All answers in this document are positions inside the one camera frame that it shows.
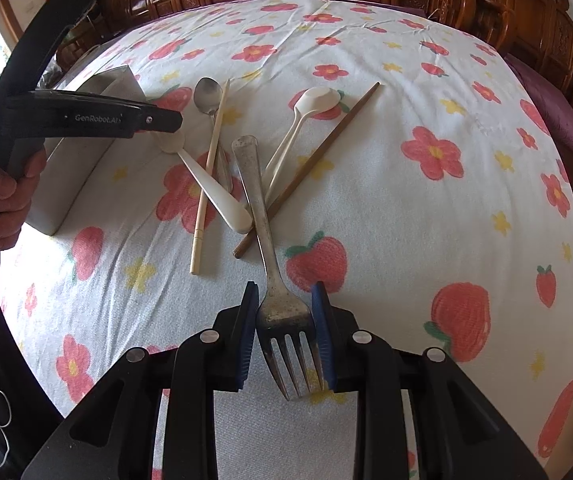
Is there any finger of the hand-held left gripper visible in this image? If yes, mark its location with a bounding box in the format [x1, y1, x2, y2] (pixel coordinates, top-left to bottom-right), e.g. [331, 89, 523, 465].
[135, 101, 184, 137]
[25, 0, 118, 62]

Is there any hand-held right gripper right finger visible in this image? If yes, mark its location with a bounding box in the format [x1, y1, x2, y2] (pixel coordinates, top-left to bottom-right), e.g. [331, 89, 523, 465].
[311, 281, 550, 480]

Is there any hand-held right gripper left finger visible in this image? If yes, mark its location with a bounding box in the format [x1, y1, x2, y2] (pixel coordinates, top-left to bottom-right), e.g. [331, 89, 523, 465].
[21, 281, 260, 480]

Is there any large metal fork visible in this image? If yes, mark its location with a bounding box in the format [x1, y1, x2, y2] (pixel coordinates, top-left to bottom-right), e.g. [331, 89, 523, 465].
[230, 135, 325, 402]

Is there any metal spoon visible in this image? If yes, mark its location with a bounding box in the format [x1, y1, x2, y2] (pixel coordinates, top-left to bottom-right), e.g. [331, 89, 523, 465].
[193, 77, 234, 196]

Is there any rectangular metal tray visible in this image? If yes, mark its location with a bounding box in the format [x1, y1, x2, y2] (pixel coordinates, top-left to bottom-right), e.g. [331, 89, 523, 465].
[26, 65, 140, 237]

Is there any light wooden chopstick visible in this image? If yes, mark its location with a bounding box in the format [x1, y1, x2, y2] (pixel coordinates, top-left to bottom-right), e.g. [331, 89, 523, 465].
[190, 78, 231, 276]

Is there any thick white plastic spoon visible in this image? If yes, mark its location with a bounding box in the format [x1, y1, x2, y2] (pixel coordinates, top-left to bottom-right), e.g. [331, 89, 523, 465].
[158, 131, 253, 234]

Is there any thin white plastic spoon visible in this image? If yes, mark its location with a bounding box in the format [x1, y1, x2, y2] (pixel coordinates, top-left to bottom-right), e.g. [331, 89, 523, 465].
[263, 86, 343, 206]

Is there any dark brown chopstick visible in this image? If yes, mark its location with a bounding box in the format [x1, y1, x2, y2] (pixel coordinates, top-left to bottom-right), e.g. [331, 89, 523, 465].
[233, 81, 382, 260]

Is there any person's left hand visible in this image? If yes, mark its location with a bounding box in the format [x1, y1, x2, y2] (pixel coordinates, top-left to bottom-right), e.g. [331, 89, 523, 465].
[0, 145, 48, 254]

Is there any floral strawberry tablecloth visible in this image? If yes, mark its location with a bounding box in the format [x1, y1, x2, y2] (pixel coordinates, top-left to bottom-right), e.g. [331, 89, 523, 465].
[0, 0, 573, 480]

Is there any purple armchair cushion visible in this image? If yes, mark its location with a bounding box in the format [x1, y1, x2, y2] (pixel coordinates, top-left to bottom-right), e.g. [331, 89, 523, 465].
[504, 55, 573, 172]

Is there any carved wooden armchair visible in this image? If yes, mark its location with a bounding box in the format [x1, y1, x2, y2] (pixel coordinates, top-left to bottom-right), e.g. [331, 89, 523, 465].
[431, 0, 573, 196]

